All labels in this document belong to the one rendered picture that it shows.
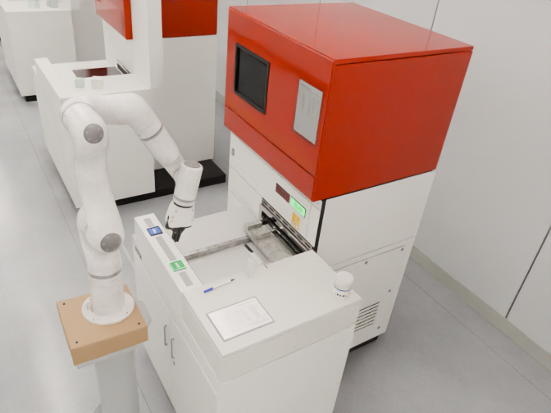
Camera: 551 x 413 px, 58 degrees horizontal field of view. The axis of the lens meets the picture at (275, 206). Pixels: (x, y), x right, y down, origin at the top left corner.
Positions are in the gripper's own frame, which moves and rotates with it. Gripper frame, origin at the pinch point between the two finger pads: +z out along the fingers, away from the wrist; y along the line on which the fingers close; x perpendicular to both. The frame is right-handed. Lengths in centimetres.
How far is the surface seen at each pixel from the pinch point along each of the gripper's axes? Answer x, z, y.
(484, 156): -10, -33, -204
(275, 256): 4, 13, -50
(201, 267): -9.6, 25.6, -21.4
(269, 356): 50, 22, -21
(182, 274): 5.0, 15.5, -3.7
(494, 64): -25, -85, -193
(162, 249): -13.0, 15.8, -2.4
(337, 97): 15, -67, -44
